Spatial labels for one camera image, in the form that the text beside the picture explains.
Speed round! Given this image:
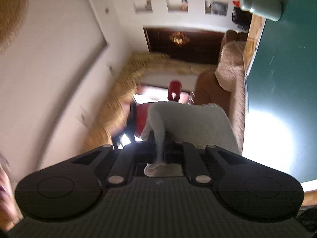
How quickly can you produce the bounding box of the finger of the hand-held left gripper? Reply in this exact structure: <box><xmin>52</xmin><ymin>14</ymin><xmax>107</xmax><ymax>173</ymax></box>
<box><xmin>130</xmin><ymin>103</ymin><xmax>138</xmax><ymax>143</ymax></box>

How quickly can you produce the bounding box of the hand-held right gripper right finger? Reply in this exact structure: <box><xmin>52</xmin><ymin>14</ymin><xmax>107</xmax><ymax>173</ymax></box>
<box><xmin>165</xmin><ymin>141</ymin><xmax>248</xmax><ymax>187</ymax></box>

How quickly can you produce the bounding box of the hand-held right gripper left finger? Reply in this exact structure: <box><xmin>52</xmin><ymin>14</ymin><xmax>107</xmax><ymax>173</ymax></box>
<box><xmin>71</xmin><ymin>132</ymin><xmax>156</xmax><ymax>187</ymax></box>

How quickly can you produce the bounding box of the white towel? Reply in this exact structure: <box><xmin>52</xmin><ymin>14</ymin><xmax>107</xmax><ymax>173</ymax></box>
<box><xmin>141</xmin><ymin>101</ymin><xmax>242</xmax><ymax>178</ymax></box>

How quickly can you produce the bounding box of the red cup with white lid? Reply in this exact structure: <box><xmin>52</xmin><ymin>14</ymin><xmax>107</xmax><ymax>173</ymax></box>
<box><xmin>135</xmin><ymin>79</ymin><xmax>184</xmax><ymax>139</ymax></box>

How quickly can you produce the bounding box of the dark wooden door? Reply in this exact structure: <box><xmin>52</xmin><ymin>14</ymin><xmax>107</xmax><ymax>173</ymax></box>
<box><xmin>143</xmin><ymin>27</ymin><xmax>226</xmax><ymax>65</ymax></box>

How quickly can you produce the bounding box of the red door ornament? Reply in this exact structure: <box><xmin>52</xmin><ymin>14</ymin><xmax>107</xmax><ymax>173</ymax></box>
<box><xmin>169</xmin><ymin>32</ymin><xmax>190</xmax><ymax>45</ymax></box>

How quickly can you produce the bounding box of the green table mat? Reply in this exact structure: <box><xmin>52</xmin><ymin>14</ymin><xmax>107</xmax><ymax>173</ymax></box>
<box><xmin>241</xmin><ymin>0</ymin><xmax>317</xmax><ymax>191</ymax></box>

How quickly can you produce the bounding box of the pale green bottle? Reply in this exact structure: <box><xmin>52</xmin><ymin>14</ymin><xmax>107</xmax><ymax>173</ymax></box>
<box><xmin>239</xmin><ymin>0</ymin><xmax>283</xmax><ymax>21</ymax></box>

